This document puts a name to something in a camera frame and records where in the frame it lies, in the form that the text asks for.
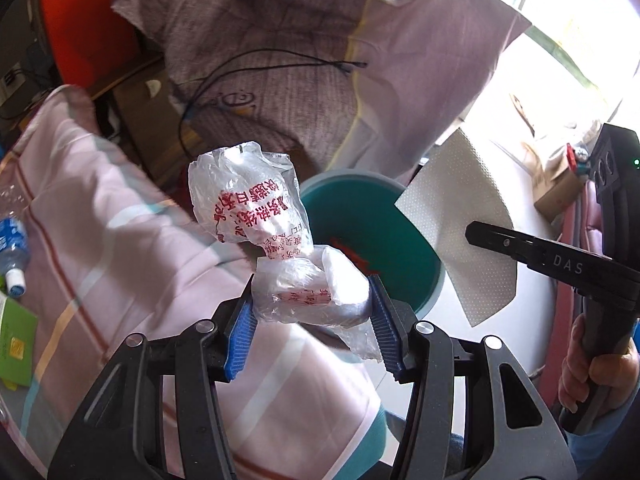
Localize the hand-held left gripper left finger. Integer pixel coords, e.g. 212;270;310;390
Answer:
47;292;261;480

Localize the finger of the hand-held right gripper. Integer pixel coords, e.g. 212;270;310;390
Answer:
465;220;534;267

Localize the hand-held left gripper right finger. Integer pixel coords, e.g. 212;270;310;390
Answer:
367;275;576;480

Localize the white paper towel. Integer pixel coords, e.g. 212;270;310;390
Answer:
394;127;518;328

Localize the orange packet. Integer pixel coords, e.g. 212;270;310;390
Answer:
330;245;383;279

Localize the teal plastic bin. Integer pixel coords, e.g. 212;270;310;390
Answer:
297;170;446;317

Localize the red print plastic bag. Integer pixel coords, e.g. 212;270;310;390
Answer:
187;142;387;364

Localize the person's right forearm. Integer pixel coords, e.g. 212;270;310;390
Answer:
567;395;640;478

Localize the person's right hand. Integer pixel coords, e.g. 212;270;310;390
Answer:
560;311;638;415

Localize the pink cushion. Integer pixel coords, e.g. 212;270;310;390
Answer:
554;180;603;363

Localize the small open cardboard box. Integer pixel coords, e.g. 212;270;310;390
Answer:
532;152;587;222

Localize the plaid pink grey blanket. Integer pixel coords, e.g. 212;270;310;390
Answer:
0;85;388;480

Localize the flat green box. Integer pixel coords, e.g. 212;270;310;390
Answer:
0;292;41;389

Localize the blue label water bottle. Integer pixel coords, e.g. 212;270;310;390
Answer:
0;185;32;297

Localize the mauve two-tone garment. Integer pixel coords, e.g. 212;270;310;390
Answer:
111;0;533;181

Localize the red chair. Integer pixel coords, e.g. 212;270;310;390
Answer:
39;0;142;92

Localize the black cable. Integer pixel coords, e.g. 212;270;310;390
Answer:
177;48;369;162

